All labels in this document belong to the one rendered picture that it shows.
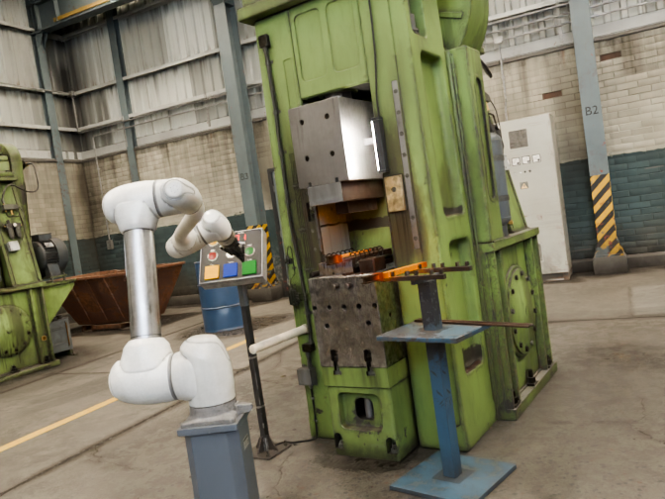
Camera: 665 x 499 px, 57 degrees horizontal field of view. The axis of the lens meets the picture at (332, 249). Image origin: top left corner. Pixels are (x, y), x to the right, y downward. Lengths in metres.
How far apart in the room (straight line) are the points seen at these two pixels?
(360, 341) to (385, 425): 0.42
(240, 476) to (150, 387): 0.41
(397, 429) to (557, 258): 5.43
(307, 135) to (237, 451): 1.61
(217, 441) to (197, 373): 0.22
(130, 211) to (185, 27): 9.49
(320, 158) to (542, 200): 5.39
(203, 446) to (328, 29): 2.07
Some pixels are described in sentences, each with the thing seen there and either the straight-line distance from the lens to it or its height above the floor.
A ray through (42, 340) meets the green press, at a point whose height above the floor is 0.31.
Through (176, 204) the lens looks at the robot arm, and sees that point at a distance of 2.14.
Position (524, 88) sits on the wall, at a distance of 8.84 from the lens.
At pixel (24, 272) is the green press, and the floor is 1.08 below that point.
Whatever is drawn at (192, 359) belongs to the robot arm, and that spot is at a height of 0.81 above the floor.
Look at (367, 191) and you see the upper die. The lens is 3.15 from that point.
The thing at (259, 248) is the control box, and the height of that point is 1.10.
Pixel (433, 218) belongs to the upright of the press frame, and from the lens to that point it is 2.88.
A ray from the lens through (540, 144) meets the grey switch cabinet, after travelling 8.11.
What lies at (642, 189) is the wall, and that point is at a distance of 8.69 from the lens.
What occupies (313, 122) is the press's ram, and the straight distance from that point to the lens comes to 3.03.
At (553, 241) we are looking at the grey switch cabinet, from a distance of 8.12.
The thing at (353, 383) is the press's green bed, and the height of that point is 0.39.
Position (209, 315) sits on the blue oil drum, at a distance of 7.70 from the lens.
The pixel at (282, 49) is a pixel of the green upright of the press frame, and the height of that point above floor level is 2.10.
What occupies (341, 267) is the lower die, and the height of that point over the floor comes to 0.95.
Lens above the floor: 1.20
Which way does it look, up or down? 3 degrees down
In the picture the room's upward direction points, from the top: 8 degrees counter-clockwise
